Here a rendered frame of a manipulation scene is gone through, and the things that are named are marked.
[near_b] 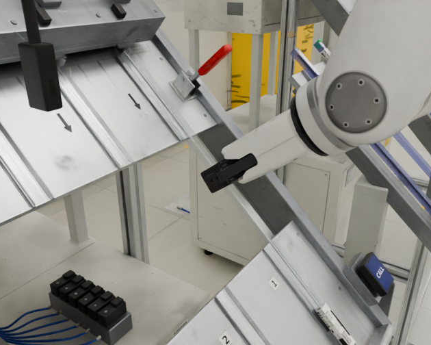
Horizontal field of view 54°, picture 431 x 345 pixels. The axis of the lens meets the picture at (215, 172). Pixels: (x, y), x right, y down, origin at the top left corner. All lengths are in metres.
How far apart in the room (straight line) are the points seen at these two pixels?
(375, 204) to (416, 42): 0.57
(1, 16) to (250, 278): 0.39
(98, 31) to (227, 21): 1.00
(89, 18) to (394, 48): 0.36
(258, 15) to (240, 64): 2.30
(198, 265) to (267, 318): 1.42
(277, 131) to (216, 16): 1.13
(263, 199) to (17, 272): 0.56
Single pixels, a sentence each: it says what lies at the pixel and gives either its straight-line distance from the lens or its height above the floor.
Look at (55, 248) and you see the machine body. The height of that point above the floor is 0.62.
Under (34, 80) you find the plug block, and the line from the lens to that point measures 0.32.
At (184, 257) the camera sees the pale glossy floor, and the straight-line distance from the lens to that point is 1.99.
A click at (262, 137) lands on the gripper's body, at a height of 1.02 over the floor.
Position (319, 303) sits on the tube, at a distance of 0.57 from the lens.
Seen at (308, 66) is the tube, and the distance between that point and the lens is 0.72.
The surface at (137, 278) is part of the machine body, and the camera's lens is 0.89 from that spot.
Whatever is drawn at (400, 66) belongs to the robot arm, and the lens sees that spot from 0.32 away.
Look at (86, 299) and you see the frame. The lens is 0.77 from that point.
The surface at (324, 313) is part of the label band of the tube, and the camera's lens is 0.57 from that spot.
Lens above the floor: 1.17
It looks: 25 degrees down
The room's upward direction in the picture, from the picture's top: straight up
